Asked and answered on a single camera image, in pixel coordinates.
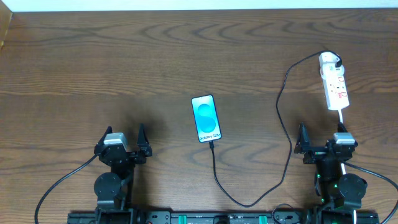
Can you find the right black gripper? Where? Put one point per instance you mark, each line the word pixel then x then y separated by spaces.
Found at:
pixel 320 149

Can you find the white charger plug adapter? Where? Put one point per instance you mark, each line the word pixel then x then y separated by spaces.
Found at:
pixel 329 71

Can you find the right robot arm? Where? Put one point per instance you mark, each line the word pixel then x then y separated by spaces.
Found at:
pixel 341 193

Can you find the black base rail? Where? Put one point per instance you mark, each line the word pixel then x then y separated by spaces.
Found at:
pixel 165 217

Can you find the blue Galaxy smartphone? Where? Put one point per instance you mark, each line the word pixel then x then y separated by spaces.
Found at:
pixel 206 118

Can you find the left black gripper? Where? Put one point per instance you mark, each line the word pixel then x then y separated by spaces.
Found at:
pixel 131 155

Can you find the white power strip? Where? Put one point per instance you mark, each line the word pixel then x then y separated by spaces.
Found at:
pixel 335 89

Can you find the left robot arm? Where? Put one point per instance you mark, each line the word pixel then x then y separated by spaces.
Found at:
pixel 114 189

